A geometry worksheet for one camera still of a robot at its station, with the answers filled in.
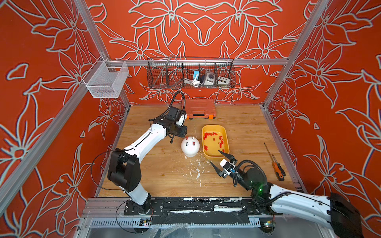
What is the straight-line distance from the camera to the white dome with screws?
86 cm

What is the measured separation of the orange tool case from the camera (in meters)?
1.09

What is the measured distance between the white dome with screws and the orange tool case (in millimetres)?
242
